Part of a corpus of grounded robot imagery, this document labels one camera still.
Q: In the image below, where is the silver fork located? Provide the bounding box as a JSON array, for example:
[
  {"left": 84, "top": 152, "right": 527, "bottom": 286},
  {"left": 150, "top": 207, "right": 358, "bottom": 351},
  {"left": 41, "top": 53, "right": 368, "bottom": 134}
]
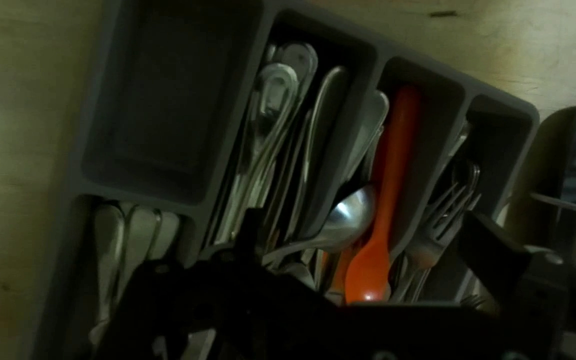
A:
[{"left": 394, "top": 182, "right": 480, "bottom": 303}]

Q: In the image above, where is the grey dish drying rack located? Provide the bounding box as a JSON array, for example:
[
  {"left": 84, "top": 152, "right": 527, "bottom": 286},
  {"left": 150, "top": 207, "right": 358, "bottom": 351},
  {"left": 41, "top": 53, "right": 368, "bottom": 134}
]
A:
[{"left": 504, "top": 106, "right": 576, "bottom": 259}]

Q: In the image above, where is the orange plastic spoon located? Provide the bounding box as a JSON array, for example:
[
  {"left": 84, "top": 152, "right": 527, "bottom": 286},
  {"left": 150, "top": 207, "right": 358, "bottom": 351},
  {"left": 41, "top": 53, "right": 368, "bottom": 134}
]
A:
[{"left": 345, "top": 86, "right": 422, "bottom": 305}]

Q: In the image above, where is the grey cutlery tray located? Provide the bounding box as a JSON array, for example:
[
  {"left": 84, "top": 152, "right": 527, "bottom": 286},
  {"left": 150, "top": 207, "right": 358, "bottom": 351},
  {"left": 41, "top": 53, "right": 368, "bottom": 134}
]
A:
[{"left": 20, "top": 0, "right": 538, "bottom": 360}]

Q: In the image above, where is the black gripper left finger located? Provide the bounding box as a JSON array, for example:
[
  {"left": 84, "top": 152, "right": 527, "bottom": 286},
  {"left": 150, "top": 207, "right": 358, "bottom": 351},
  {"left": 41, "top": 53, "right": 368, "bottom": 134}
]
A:
[{"left": 94, "top": 207, "right": 343, "bottom": 360}]

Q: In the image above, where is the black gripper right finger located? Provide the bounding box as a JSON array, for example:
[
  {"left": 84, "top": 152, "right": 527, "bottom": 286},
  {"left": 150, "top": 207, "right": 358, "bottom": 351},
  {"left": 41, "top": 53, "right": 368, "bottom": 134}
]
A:
[{"left": 434, "top": 210, "right": 576, "bottom": 360}]

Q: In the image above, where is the silver spoon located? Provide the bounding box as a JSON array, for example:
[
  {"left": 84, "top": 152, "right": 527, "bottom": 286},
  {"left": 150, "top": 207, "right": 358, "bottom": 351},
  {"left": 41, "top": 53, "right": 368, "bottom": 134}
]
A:
[{"left": 262, "top": 184, "right": 375, "bottom": 267}]

